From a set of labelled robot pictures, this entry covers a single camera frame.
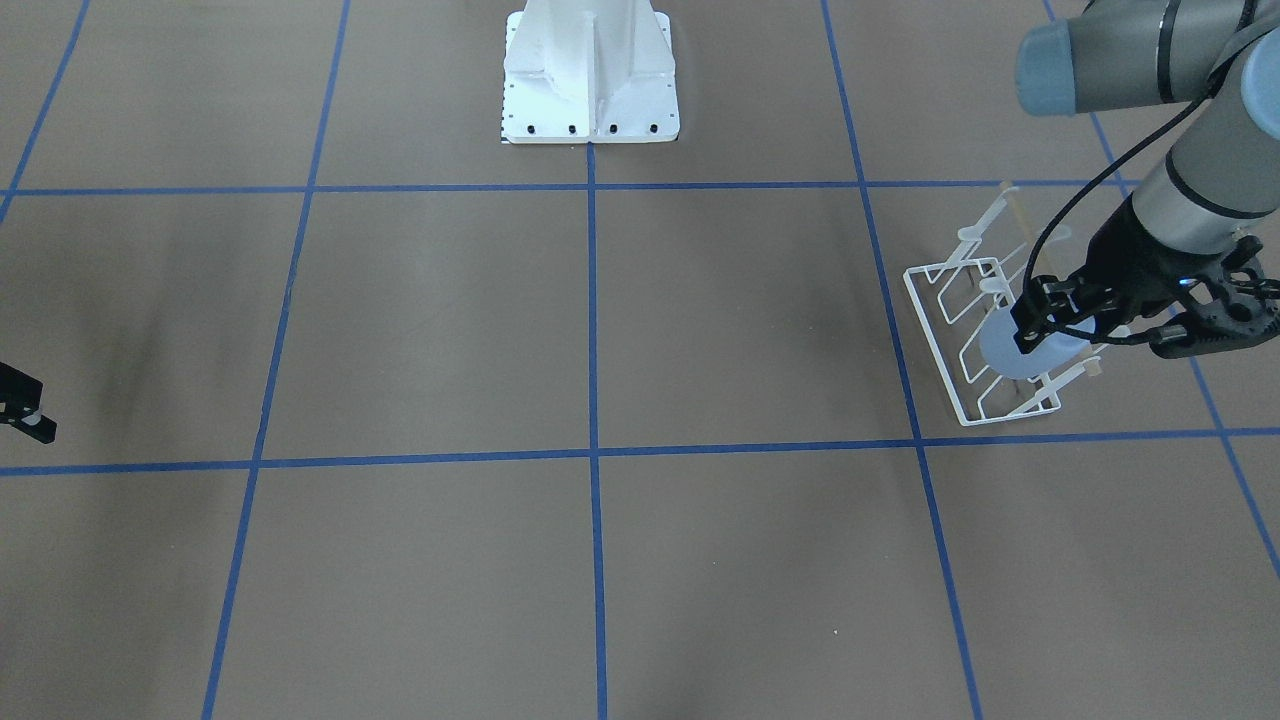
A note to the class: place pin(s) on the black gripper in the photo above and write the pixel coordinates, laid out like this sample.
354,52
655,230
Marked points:
1137,255

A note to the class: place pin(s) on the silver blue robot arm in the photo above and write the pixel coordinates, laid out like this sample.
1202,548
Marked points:
1216,61

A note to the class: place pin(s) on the wooden dowel rod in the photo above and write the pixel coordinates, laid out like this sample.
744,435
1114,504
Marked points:
1058,349

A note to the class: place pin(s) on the white wire cup holder rack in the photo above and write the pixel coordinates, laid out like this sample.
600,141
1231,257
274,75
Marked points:
962,303

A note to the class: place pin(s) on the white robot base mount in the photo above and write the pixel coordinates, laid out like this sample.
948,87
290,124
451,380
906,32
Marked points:
589,72

